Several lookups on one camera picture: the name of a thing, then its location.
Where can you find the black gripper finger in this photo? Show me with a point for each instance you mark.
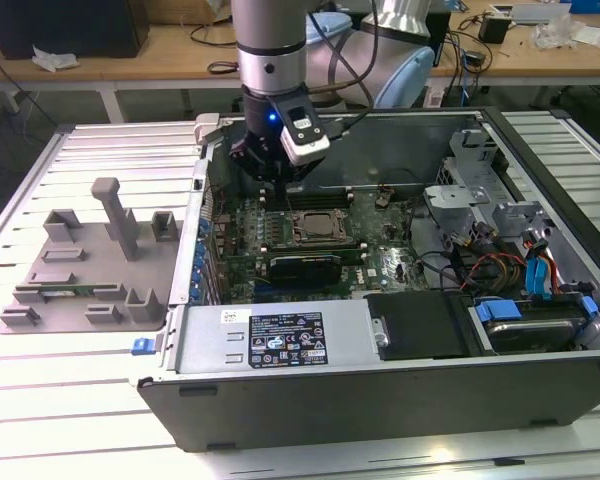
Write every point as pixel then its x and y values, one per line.
pixel 241 156
pixel 305 172

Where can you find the metal locking lever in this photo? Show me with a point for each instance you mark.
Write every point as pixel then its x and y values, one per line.
pixel 291 206

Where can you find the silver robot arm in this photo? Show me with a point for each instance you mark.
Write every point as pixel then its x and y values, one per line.
pixel 270 50

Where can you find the CPU socket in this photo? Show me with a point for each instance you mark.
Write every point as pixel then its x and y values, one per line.
pixel 296 241

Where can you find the light grey case latch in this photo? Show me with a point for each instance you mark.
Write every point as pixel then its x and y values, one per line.
pixel 206 127

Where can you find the black graphics card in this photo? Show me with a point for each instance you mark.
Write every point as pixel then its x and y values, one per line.
pixel 305 272

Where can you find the green motherboard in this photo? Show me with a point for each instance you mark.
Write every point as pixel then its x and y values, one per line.
pixel 390 235

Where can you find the white power socket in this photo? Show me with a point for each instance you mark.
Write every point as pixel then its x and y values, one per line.
pixel 435 97

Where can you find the silver metal drive cage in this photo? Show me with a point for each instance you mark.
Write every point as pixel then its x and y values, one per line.
pixel 455 197

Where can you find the grey parts rack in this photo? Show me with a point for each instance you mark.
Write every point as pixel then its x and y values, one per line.
pixel 100 250

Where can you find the silver power supply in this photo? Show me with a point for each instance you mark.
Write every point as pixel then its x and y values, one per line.
pixel 205 340

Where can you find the large black box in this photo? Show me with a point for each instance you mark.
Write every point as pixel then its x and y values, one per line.
pixel 441 37

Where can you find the green RAM stick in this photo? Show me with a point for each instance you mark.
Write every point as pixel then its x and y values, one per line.
pixel 95 289

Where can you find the small black adapter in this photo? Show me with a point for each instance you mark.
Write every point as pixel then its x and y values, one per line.
pixel 475 58

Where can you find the crumpled white paper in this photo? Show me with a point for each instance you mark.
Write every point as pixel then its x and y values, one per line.
pixel 55 59

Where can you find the blue case latch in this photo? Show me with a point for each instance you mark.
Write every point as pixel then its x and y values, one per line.
pixel 141 346

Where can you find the black computer tower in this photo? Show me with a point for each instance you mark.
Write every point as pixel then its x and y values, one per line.
pixel 70 25

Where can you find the small black box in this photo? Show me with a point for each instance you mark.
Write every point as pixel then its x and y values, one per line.
pixel 494 29

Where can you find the black PC case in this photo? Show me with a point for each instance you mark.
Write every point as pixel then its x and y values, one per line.
pixel 380 415

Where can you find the hard disk in blue carrier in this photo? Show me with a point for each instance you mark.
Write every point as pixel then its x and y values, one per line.
pixel 530 336

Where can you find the clear plastic bags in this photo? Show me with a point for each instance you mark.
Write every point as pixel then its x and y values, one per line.
pixel 555 32

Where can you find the blue box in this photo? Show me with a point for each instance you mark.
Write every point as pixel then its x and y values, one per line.
pixel 595 6

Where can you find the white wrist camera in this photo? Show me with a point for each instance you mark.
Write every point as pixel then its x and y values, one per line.
pixel 307 147

